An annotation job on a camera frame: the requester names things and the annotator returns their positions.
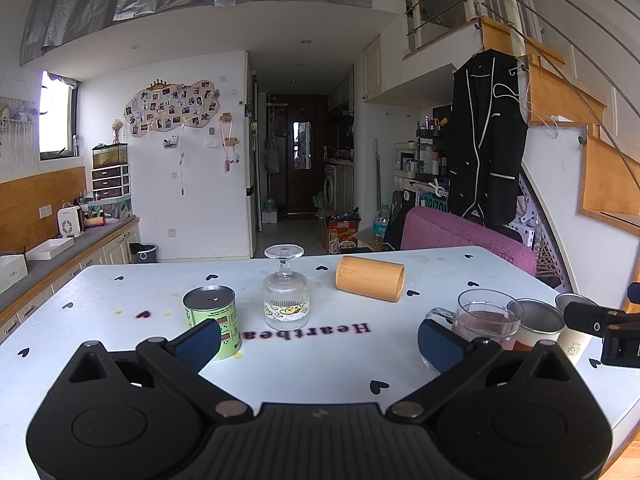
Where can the clear glass mug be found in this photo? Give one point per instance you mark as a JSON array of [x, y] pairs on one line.
[[487, 322]]

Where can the dark wooden door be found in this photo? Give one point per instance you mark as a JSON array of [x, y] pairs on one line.
[[305, 155]]

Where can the glass fish tank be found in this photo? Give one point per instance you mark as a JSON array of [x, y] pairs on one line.
[[110, 156]]

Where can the large water bottle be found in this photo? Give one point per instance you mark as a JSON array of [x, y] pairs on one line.
[[381, 222]]

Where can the cloud-shaped photo board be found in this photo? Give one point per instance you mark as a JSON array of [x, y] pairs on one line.
[[172, 107]]

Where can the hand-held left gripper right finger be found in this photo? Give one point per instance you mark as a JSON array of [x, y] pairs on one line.
[[440, 347]]

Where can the white shallow tray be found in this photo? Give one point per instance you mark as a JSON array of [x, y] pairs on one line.
[[50, 249]]

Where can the purple chair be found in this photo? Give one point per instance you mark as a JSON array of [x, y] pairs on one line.
[[465, 237]]

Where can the window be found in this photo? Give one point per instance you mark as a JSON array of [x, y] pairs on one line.
[[56, 117]]

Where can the washing machine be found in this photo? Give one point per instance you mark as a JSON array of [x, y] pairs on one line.
[[334, 187]]

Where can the ribbed stemmed glass cup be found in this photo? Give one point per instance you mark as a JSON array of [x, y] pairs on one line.
[[286, 300]]

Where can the grey hanging bag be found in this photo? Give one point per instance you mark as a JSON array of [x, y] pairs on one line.
[[271, 157]]

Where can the white printed paper cup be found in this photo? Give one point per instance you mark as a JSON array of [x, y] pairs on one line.
[[575, 345]]

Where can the colourful cardboard box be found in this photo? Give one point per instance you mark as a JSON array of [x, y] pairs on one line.
[[342, 235]]

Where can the black trash bin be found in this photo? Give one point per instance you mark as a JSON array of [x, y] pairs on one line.
[[143, 253]]

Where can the white countertop appliance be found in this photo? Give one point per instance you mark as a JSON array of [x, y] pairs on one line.
[[70, 221]]

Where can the wooden staircase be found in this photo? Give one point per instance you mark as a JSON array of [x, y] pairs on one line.
[[575, 110]]

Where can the white cup with brown base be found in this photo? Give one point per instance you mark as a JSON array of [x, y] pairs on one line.
[[537, 322]]

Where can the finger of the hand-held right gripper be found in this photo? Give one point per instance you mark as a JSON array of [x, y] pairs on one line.
[[595, 321]]

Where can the green tin can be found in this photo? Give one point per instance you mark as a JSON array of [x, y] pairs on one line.
[[212, 310]]

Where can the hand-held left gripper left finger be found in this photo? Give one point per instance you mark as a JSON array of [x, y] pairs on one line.
[[197, 344]]

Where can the white box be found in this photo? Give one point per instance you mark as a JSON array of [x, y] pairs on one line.
[[11, 272]]

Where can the metal stair railing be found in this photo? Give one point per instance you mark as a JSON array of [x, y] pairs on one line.
[[565, 35]]

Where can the black shelf rack with bottles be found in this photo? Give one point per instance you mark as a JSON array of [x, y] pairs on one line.
[[431, 152]]

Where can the kitchen counter cabinet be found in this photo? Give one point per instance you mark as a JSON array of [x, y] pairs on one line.
[[75, 260]]

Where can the black jacket with white trim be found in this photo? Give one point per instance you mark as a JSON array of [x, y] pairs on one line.
[[485, 140]]

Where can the small drawer unit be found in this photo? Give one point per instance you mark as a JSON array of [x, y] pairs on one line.
[[111, 182]]

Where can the bamboo cup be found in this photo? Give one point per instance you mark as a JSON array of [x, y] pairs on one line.
[[370, 278]]

